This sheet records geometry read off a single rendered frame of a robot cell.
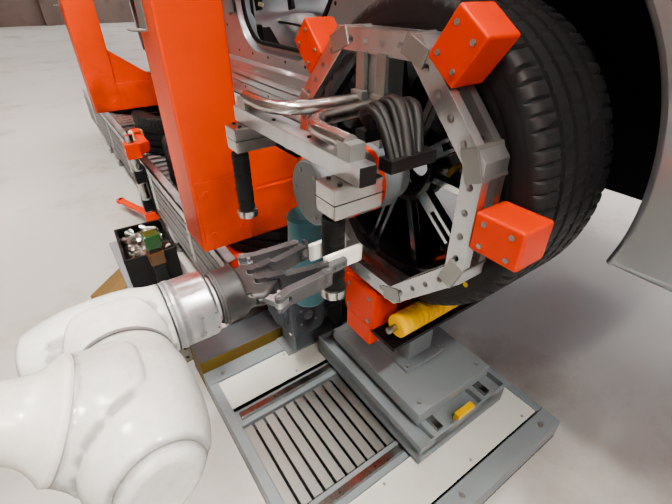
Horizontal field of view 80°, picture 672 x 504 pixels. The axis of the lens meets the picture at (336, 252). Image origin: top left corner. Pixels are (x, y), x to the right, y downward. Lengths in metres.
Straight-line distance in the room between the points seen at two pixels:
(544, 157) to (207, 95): 0.78
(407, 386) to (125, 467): 0.97
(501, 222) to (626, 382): 1.26
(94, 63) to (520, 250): 2.72
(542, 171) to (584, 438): 1.06
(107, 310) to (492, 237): 0.53
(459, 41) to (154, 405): 0.58
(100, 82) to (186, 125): 1.94
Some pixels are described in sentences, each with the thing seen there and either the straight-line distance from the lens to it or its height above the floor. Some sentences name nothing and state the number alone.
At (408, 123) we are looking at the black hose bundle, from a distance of 0.61.
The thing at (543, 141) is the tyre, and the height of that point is 0.99.
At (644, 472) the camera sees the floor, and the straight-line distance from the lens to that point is 1.61.
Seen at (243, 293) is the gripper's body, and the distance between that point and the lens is 0.54.
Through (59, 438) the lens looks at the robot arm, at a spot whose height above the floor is 0.91.
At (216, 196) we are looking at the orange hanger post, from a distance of 1.18.
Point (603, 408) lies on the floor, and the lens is 1.70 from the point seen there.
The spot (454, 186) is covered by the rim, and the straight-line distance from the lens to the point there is 0.83.
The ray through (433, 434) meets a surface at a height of 0.17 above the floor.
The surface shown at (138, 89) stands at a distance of 3.06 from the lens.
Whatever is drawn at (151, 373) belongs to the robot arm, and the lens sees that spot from 0.39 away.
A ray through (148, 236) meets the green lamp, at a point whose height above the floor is 0.66.
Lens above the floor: 1.18
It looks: 33 degrees down
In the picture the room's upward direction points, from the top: straight up
